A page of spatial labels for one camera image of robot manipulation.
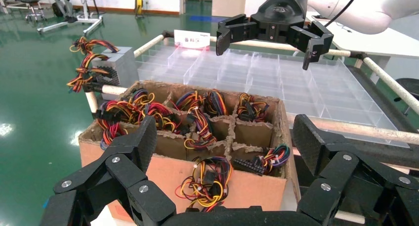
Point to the small blue plastic scrap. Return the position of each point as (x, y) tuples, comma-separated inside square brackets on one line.
[(45, 203)]

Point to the yellow round fan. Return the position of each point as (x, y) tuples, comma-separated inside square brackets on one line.
[(139, 4)]

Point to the black stool with chrome legs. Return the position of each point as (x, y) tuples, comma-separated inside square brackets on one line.
[(30, 0)]

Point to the cardboard box with dividers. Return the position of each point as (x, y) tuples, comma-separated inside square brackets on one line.
[(255, 188)]

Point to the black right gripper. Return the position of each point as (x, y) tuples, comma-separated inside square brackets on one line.
[(281, 11)]

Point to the white sign with red text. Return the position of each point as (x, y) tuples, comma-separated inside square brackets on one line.
[(191, 39)]

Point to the blue floor mat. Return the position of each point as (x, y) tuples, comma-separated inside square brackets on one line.
[(203, 18)]

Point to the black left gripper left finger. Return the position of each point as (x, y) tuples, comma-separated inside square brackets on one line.
[(124, 172)]

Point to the white office table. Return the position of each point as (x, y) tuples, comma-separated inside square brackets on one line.
[(360, 41)]

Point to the clear acrylic divider tray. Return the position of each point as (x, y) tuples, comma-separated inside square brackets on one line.
[(327, 93)]

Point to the black round stool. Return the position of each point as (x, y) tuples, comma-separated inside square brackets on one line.
[(409, 85)]

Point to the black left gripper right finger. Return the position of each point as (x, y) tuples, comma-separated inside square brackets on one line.
[(334, 172)]

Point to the black phone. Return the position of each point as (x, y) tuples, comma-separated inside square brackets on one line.
[(320, 17)]

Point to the white metal floor stand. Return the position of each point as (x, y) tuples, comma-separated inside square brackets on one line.
[(85, 18)]

